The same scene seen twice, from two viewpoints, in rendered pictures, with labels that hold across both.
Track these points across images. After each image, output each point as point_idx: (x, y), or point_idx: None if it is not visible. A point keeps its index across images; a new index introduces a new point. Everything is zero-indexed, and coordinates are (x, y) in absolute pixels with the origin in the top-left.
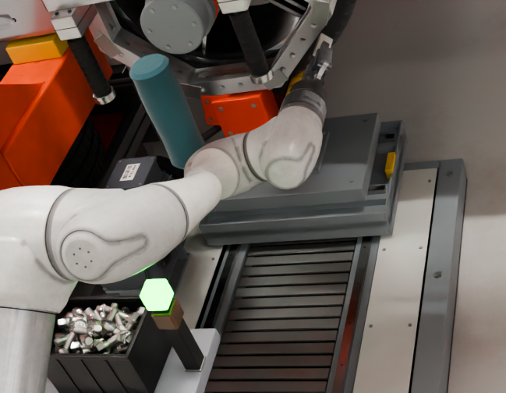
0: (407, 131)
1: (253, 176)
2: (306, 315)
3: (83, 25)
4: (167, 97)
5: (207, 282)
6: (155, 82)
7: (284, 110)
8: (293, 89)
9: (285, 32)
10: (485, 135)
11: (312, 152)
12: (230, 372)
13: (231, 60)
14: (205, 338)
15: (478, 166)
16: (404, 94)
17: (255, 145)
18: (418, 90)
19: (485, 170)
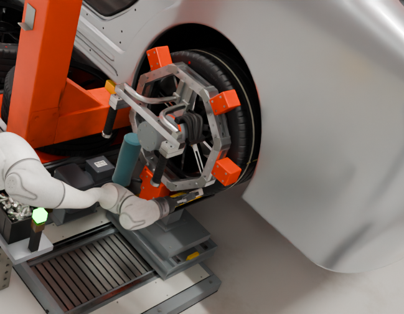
0: (222, 252)
1: (119, 210)
2: (104, 275)
3: (119, 106)
4: (129, 154)
5: (89, 227)
6: (129, 146)
7: (151, 200)
8: (164, 197)
9: (193, 174)
10: (244, 283)
11: (141, 223)
12: (57, 265)
13: (168, 164)
14: (46, 245)
15: (226, 291)
16: (239, 238)
17: (128, 202)
18: (246, 242)
19: (227, 294)
